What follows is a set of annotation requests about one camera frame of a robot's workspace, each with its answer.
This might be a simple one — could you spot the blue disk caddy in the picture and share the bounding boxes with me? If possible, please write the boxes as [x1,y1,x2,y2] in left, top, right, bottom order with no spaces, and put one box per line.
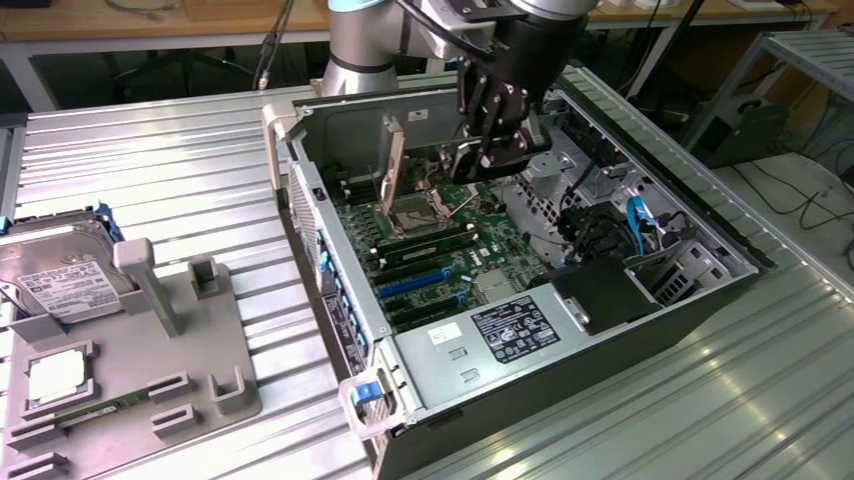
[0,201,128,247]

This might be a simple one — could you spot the empty black RAM slot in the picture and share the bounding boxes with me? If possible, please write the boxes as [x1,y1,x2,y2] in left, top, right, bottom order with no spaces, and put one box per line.
[337,173,386,194]
[341,183,386,205]

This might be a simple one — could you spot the perforated metal drive cage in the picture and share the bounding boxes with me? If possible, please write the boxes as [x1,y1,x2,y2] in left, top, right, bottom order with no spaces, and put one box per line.
[629,242,760,307]

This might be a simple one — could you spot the black box with handle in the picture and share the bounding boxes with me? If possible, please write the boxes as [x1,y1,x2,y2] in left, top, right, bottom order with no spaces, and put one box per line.
[699,98,789,169]

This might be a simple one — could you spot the black office chair base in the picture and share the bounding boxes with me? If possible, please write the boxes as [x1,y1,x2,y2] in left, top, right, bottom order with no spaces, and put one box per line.
[109,47,262,99]

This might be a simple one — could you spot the silver CPU chip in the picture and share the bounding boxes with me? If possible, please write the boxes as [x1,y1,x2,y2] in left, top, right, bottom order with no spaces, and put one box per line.
[23,349,91,401]

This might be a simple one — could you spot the black plastic shroud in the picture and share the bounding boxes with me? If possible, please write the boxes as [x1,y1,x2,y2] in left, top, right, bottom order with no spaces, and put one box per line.
[549,259,660,336]

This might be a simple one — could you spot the long blue expansion slot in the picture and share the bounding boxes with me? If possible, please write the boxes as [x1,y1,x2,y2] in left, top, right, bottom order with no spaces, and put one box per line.
[372,267,449,301]

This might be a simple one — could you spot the CPU socket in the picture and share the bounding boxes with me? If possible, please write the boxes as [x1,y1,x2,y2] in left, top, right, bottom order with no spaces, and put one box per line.
[382,193,456,237]

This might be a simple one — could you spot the grey power supply unit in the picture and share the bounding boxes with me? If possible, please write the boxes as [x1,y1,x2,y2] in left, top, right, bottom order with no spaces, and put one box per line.
[392,287,593,412]

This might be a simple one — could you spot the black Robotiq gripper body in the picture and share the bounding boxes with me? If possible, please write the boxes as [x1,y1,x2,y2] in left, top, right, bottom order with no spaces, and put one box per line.
[465,12,588,99]

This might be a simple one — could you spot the white cable coil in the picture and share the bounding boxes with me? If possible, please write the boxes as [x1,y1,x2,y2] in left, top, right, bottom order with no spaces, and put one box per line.
[104,0,182,21]

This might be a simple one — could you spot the open black PC case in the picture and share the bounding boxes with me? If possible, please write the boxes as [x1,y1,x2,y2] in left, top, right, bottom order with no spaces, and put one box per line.
[261,72,779,480]

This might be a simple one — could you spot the silver chipset heatsink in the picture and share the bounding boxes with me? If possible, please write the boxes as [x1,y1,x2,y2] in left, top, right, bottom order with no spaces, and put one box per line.
[469,272,520,302]

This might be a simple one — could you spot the black expansion slot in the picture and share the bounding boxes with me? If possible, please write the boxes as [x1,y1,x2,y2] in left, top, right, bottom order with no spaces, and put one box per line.
[389,304,462,332]
[384,294,456,321]

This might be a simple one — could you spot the grey hanging cable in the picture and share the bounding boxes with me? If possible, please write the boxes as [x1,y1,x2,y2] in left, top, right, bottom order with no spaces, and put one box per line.
[254,0,296,92]

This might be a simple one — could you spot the installed RAM stick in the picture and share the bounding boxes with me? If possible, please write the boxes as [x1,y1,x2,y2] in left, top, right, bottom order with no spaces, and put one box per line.
[376,237,482,270]

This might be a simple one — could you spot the metal socket cover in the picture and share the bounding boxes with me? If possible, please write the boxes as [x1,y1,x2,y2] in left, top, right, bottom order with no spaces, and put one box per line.
[425,180,482,217]

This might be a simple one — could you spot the silver hard disk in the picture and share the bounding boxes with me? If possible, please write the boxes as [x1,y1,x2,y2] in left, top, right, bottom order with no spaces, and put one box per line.
[0,222,129,322]

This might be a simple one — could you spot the grey parts rack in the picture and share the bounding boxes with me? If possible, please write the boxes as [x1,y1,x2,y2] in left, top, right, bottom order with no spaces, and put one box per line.
[0,238,262,480]

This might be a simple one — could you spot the silver disk bay cage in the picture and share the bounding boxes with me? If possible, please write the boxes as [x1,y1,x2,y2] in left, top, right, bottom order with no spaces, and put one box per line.
[505,124,589,212]

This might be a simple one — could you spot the black wire bundle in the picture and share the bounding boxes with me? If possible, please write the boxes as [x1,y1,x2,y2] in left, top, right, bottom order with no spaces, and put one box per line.
[557,203,635,262]

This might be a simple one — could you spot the green RAM stick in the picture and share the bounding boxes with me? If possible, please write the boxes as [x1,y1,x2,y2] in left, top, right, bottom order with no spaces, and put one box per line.
[51,389,152,429]

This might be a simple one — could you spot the black floor cables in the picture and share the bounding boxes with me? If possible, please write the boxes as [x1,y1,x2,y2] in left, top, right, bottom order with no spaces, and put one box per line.
[732,162,854,229]

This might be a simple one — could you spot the wooden desk white frame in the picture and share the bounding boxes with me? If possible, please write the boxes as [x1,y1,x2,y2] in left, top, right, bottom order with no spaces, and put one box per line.
[585,0,839,99]
[0,0,334,112]

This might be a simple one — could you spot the green motherboard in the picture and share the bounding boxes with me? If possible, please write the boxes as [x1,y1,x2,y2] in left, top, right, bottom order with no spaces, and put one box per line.
[330,164,559,335]

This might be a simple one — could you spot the blue SATA wire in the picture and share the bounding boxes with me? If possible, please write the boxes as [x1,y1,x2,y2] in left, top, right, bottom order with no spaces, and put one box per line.
[624,194,653,260]

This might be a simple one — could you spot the black camera cable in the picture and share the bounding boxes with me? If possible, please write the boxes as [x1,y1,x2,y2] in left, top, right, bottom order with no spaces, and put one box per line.
[392,0,512,64]

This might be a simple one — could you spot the metal slat side table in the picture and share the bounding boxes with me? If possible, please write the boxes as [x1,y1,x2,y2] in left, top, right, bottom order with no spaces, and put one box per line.
[685,27,854,151]

